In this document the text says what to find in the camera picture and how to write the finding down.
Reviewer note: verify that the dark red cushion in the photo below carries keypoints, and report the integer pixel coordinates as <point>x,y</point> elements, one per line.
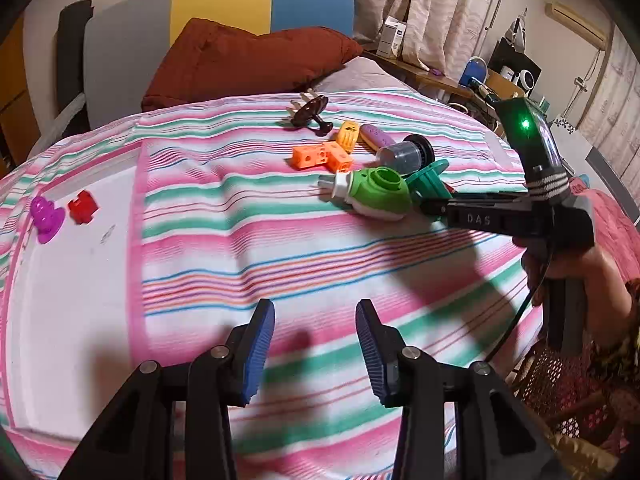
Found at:
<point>210,61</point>

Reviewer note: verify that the orange cube blocks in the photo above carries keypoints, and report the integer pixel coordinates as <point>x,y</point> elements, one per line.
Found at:
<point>329,154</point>

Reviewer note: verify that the white pink-edged tray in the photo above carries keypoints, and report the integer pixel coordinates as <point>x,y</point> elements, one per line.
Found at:
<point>71,304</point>

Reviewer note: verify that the yellow orange oval toy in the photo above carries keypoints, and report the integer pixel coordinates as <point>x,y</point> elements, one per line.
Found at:
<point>348,135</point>

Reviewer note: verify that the wooden side table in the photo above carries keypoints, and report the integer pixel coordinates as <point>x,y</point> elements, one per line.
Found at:
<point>416,78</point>

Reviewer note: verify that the purple oval toy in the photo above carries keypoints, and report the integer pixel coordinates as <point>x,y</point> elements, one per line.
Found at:
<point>375,138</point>

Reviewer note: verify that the magenta perforated cup toy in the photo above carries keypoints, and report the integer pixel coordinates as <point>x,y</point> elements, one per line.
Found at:
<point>46,217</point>

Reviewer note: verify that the wall air conditioner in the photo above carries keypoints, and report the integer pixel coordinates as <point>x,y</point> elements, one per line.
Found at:
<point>583,28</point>

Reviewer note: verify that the small white box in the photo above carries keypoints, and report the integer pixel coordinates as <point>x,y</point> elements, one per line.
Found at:
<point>392,36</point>

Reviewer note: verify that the wooden wardrobe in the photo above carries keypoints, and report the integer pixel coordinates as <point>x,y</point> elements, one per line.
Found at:
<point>19,127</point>

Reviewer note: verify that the dark brown flower piece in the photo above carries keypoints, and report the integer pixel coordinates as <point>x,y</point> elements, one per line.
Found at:
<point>308,109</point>

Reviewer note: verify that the person right hand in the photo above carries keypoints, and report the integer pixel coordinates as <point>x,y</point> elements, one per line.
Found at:
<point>584,294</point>

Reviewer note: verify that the green white round toy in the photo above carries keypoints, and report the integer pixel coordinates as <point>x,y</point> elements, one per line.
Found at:
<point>379,193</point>

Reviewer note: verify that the teal cylinder toy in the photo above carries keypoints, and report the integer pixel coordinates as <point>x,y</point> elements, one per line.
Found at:
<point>426,184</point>

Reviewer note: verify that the red puzzle piece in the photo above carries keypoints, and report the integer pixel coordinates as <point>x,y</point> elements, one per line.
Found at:
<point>82,207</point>

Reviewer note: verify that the blue container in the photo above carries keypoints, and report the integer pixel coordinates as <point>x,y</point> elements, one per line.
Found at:
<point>476,68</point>

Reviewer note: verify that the grey cylinder black base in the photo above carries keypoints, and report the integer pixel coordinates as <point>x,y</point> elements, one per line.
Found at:
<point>412,154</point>

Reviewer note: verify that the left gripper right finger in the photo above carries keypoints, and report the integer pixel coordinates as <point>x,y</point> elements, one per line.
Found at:
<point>496,438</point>

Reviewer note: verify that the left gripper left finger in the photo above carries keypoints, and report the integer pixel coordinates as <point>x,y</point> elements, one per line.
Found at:
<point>132,437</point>

